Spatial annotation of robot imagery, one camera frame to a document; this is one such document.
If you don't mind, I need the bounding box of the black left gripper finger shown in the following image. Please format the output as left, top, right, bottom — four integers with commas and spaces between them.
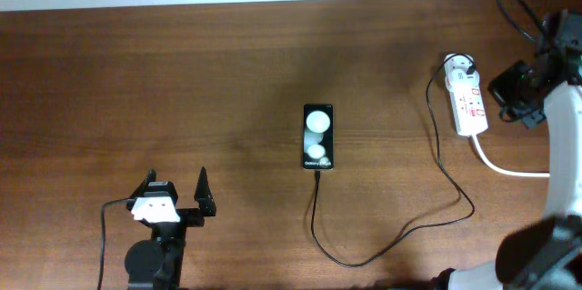
134, 169, 156, 197
194, 166, 216, 216

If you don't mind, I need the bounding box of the black Galaxy smartphone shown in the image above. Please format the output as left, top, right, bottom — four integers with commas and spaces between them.
301, 104, 335, 171

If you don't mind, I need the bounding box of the black charging cable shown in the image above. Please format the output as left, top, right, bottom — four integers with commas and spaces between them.
310, 58, 478, 268

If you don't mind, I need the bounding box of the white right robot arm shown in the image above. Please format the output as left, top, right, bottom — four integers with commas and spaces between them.
431, 9, 581, 289

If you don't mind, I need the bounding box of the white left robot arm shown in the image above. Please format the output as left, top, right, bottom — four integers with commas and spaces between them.
125, 168, 216, 290

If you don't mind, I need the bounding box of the white power strip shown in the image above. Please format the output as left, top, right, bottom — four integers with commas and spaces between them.
444, 54, 488, 137

